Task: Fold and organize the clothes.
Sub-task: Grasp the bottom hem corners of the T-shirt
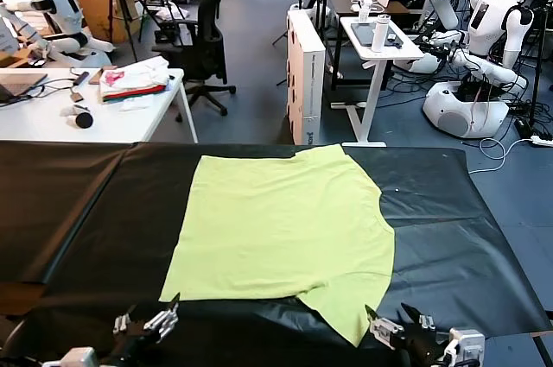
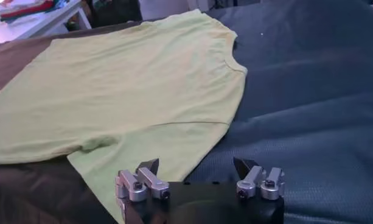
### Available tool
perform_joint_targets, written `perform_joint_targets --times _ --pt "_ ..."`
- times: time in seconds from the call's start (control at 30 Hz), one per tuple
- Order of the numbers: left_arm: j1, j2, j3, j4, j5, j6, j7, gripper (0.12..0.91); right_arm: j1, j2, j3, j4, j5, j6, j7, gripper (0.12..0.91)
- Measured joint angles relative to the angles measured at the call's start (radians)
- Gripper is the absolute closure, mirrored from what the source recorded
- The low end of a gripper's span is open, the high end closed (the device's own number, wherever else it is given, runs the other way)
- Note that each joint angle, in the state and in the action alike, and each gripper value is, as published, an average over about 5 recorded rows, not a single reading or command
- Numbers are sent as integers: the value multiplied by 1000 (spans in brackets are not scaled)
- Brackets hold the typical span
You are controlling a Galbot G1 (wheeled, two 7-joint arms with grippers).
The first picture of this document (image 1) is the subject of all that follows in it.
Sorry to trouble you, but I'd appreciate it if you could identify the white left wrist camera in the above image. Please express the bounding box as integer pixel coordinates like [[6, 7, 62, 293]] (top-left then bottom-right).
[[58, 346, 99, 367]]

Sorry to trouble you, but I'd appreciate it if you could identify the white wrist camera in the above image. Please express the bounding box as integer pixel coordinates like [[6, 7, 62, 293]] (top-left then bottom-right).
[[58, 346, 99, 367], [441, 327, 486, 367]]

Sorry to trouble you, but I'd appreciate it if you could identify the black stand pole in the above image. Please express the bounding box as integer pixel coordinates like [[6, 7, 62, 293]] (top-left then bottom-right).
[[516, 0, 553, 135]]

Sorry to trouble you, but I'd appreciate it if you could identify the dark grey tablet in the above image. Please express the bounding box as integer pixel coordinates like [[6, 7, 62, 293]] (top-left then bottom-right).
[[350, 20, 405, 48]]

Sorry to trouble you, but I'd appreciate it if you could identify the black office chair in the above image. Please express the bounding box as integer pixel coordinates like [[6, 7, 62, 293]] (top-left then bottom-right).
[[150, 0, 238, 123]]

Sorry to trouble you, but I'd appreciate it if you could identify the white tissue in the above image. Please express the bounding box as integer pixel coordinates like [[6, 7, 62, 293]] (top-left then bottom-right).
[[118, 98, 151, 112]]

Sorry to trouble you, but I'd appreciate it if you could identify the green folded garment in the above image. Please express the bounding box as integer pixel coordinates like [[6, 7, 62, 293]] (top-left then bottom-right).
[[101, 91, 164, 104]]

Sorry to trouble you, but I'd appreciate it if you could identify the tall white carton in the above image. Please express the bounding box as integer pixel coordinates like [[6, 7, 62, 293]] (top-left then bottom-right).
[[285, 8, 327, 147]]

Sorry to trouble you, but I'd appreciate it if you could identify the yellow-green t-shirt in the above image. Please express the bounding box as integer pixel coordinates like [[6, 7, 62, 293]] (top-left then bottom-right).
[[158, 144, 397, 349]]

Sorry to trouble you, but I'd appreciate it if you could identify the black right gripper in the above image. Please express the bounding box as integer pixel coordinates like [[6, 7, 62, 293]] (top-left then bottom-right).
[[365, 302, 451, 367]]

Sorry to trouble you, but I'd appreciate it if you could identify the red folded garment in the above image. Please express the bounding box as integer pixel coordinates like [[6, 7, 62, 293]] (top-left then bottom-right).
[[103, 84, 168, 99]]

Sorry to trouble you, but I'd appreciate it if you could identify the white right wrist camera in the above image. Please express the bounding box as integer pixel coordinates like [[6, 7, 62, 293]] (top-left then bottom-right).
[[441, 327, 486, 367]]

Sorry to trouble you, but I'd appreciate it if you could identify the white floor cable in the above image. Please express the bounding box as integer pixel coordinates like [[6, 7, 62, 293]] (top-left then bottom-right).
[[468, 136, 537, 174]]

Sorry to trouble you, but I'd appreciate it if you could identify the small white device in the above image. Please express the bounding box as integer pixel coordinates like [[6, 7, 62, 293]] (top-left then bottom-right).
[[59, 103, 90, 118]]

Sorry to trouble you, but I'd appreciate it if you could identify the black power brick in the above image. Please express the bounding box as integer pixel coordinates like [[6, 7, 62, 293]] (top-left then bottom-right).
[[513, 117, 535, 137]]

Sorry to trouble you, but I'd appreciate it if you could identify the white work table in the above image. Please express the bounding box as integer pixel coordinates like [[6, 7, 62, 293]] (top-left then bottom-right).
[[0, 66, 200, 145]]

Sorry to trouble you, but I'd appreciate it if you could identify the black camera tripod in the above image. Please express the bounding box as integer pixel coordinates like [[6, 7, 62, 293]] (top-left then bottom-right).
[[103, 0, 151, 62], [141, 0, 194, 42]]

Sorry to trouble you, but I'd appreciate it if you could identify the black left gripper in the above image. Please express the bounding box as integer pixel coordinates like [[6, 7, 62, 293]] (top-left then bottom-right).
[[97, 292, 181, 367]]

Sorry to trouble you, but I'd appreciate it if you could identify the white water bottle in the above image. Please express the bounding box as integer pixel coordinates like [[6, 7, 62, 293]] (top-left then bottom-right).
[[372, 13, 391, 53]]

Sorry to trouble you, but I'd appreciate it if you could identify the white robot with black panel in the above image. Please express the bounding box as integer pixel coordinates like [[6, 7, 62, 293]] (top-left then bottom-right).
[[0, 0, 117, 69]]

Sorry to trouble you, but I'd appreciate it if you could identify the brown cardboard box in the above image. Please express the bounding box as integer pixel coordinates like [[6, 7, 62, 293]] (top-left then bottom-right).
[[71, 0, 144, 44]]

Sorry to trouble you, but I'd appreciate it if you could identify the white humanoid robot round base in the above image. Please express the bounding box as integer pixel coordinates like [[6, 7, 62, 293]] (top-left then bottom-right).
[[405, 0, 539, 140]]

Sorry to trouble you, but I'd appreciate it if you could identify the grey laptop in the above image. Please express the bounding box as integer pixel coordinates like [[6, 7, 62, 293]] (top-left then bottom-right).
[[0, 72, 48, 104]]

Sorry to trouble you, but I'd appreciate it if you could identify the black plastic table cover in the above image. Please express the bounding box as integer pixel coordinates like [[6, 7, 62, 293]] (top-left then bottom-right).
[[0, 139, 139, 286], [12, 141, 553, 367]]

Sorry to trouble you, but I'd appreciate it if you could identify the white standing desk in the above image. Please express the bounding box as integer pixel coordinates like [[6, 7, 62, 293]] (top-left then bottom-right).
[[330, 15, 427, 148]]

